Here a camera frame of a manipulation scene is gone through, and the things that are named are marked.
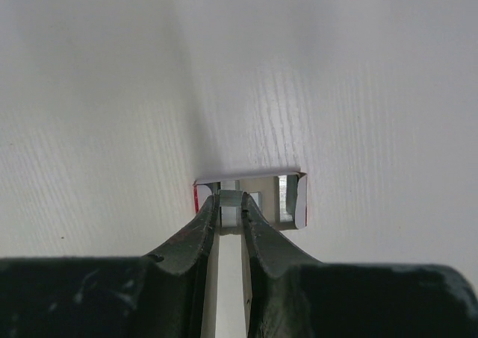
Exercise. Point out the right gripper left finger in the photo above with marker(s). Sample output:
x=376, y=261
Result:
x=169, y=292

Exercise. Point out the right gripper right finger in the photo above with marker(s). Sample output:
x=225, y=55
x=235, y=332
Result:
x=296, y=295

